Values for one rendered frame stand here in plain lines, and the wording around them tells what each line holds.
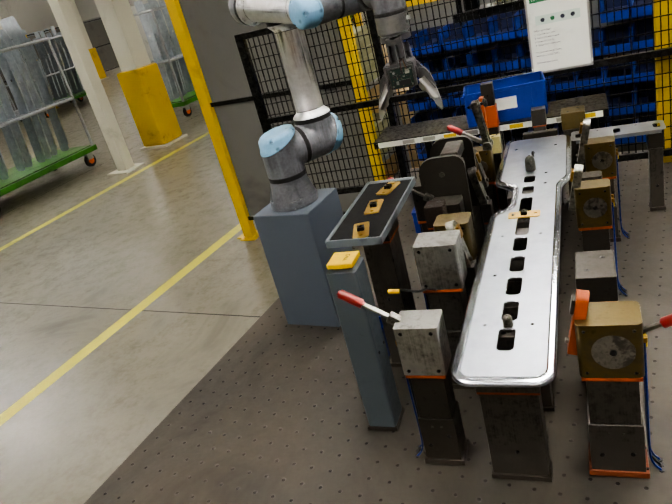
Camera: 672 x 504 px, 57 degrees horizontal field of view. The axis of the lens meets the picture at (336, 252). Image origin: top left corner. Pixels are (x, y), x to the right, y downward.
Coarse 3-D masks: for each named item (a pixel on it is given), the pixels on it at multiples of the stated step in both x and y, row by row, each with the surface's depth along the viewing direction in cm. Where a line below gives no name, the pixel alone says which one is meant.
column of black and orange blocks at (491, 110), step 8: (480, 88) 232; (488, 88) 231; (488, 96) 232; (488, 104) 234; (496, 104) 236; (488, 112) 235; (496, 112) 234; (488, 120) 236; (496, 120) 235; (488, 128) 238; (496, 128) 237
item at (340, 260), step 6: (336, 252) 140; (342, 252) 139; (348, 252) 138; (354, 252) 137; (336, 258) 137; (342, 258) 136; (348, 258) 135; (354, 258) 135; (330, 264) 135; (336, 264) 134; (342, 264) 134; (348, 264) 133; (354, 264) 134
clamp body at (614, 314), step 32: (576, 320) 112; (608, 320) 110; (640, 320) 108; (608, 352) 111; (640, 352) 109; (608, 384) 115; (608, 416) 118; (640, 416) 116; (608, 448) 121; (640, 448) 119
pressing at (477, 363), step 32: (512, 160) 210; (544, 160) 203; (544, 192) 180; (512, 224) 167; (544, 224) 162; (480, 256) 155; (512, 256) 151; (544, 256) 148; (480, 288) 142; (544, 288) 135; (480, 320) 130; (544, 320) 125; (480, 352) 121; (512, 352) 118; (544, 352) 116; (480, 384) 113; (512, 384) 111; (544, 384) 110
